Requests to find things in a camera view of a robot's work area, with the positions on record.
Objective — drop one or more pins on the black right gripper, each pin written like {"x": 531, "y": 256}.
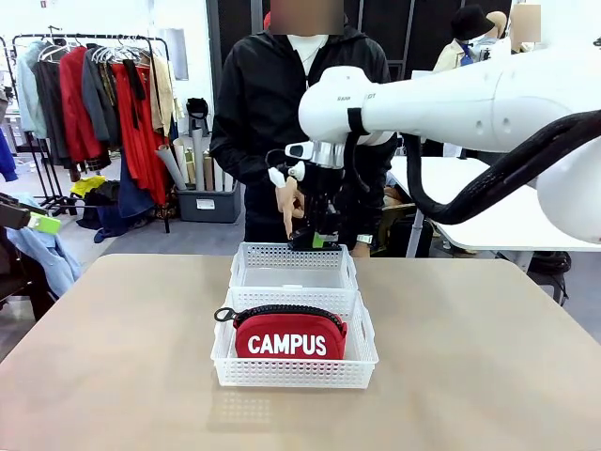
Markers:
{"x": 324, "y": 192}

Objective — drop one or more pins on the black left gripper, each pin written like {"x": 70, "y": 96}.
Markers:
{"x": 11, "y": 216}

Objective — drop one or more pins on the red Campus zipper pouch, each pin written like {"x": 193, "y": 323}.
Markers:
{"x": 286, "y": 338}

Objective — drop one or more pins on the person's right forearm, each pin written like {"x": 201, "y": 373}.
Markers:
{"x": 244, "y": 160}

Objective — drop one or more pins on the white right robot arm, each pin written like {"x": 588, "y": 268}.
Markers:
{"x": 469, "y": 108}

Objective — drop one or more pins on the person's left forearm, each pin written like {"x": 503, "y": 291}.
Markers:
{"x": 375, "y": 211}

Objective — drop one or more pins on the person's left hand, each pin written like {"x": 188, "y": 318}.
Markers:
{"x": 361, "y": 250}

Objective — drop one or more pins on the person's right hand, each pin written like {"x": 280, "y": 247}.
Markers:
{"x": 288, "y": 206}

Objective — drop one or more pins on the silver wristwatch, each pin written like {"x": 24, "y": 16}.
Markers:
{"x": 365, "y": 238}

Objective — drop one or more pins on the light blue shirt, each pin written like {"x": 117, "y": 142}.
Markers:
{"x": 51, "y": 263}

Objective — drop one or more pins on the yellow garment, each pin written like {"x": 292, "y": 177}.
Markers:
{"x": 87, "y": 185}

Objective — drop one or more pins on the white perforated plastic basket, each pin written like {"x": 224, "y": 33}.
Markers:
{"x": 291, "y": 277}
{"x": 291, "y": 373}

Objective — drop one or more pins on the royal blue garment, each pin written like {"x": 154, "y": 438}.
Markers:
{"x": 5, "y": 160}

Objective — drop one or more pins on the dark blue garment pile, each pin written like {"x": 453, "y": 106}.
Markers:
{"x": 117, "y": 211}

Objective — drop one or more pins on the dark grey hanging garment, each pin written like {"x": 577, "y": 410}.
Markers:
{"x": 51, "y": 113}

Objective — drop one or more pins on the red hanging jacket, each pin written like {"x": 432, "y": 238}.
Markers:
{"x": 77, "y": 108}

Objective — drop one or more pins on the pale blue hanging jacket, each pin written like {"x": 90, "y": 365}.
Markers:
{"x": 28, "y": 94}

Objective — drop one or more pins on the grey storage box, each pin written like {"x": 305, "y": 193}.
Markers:
{"x": 206, "y": 204}

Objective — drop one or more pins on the grey hanging coat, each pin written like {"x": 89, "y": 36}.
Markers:
{"x": 96, "y": 103}

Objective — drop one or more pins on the person in black jacket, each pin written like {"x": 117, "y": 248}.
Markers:
{"x": 263, "y": 117}

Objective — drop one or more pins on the white rolled paper cone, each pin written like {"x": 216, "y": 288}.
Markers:
{"x": 171, "y": 166}

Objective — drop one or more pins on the tall grey cardboard tube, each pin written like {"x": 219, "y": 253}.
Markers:
{"x": 198, "y": 160}

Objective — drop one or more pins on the white table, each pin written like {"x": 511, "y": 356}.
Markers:
{"x": 493, "y": 235}

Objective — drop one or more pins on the beige hanging garment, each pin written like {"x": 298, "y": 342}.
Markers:
{"x": 162, "y": 94}

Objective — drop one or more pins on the black stool with bag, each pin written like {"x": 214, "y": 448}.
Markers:
{"x": 197, "y": 115}

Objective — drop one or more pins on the black clothes rack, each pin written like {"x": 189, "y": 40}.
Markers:
{"x": 94, "y": 37}

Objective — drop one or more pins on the mannequin in beige trench coat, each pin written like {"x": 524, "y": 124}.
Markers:
{"x": 451, "y": 56}

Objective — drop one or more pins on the red cap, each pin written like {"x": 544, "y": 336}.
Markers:
{"x": 267, "y": 21}

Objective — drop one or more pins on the black bucket hat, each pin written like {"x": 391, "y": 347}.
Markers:
{"x": 469, "y": 23}

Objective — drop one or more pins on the mannequin in white shirt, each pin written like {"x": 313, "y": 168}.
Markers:
{"x": 493, "y": 28}

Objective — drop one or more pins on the right arm white camera box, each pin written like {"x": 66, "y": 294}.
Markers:
{"x": 298, "y": 150}

